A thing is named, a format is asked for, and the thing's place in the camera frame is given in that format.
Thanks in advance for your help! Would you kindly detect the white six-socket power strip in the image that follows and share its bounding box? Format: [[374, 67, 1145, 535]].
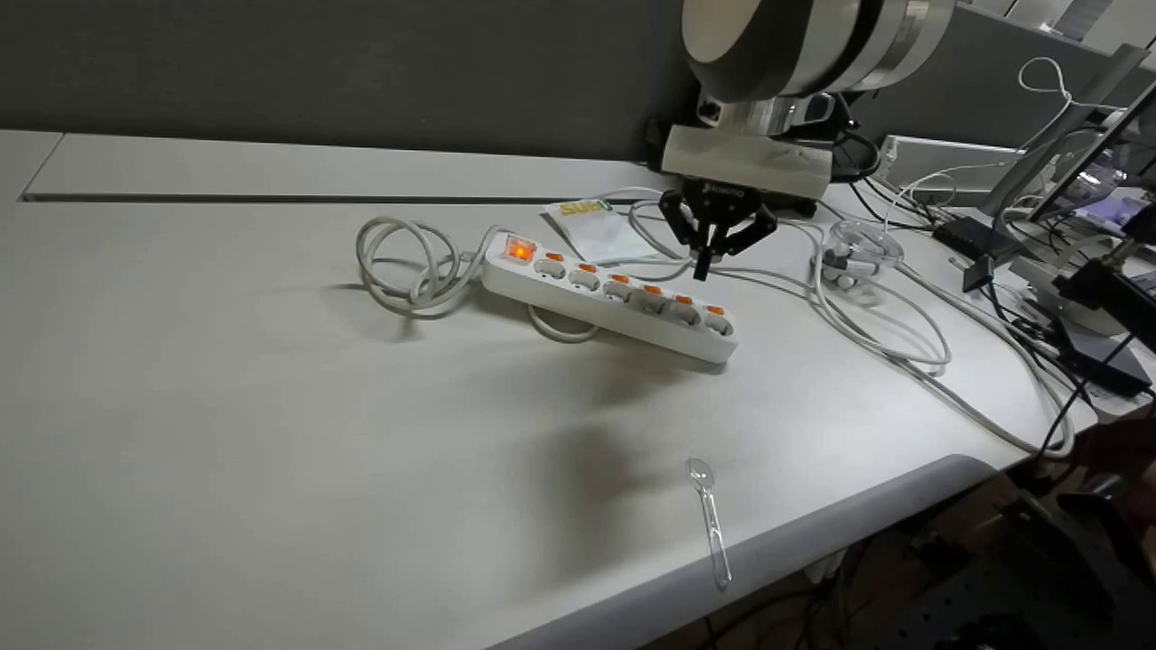
[[476, 229, 742, 372]]

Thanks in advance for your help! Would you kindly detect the black metal stand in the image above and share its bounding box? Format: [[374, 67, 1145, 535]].
[[934, 70, 1156, 401]]

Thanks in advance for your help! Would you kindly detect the white power strip cable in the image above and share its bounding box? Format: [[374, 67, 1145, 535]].
[[350, 212, 604, 347]]

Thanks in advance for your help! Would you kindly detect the small clear plastic piece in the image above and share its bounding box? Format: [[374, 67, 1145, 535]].
[[681, 454, 739, 595]]

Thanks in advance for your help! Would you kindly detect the white looped cord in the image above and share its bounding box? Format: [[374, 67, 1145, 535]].
[[1013, 52, 1081, 118]]

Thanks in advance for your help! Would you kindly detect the thin black cable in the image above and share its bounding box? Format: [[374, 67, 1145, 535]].
[[846, 177, 1156, 466]]

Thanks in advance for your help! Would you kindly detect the grey box device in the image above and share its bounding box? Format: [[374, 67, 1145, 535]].
[[876, 130, 1029, 205]]

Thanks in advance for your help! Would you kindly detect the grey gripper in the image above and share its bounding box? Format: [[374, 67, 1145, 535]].
[[657, 89, 846, 284]]

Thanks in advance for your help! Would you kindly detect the long white cable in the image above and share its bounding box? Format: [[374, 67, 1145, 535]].
[[624, 194, 1081, 463]]

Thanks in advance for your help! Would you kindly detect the white paper packet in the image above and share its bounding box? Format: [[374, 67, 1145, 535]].
[[540, 194, 663, 270]]

